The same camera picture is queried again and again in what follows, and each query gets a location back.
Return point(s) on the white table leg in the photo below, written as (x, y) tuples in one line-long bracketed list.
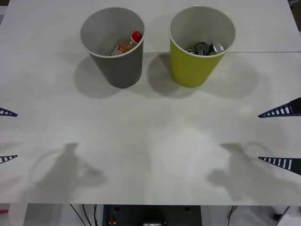
[(18, 215)]

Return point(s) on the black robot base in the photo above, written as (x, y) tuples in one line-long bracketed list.
[(131, 214)]

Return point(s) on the grey plastic bin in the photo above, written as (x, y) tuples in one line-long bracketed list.
[(122, 70)]

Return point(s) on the red emergency button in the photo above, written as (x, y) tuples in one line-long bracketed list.
[(112, 221)]

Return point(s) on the black can with green band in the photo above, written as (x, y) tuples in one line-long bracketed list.
[(217, 47)]

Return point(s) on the black can with green print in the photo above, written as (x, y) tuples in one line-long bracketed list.
[(201, 48)]

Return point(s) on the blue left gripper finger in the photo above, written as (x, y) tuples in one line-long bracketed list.
[(5, 159), (5, 112)]

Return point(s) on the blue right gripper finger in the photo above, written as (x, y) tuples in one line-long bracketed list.
[(295, 164), (295, 108)]

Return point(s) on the dark crushed can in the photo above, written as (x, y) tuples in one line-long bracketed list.
[(191, 50)]

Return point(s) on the orange bottle with red cap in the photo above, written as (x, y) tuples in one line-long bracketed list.
[(127, 44)]

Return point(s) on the yellow-green plastic bin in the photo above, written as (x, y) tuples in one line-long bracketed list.
[(190, 70)]

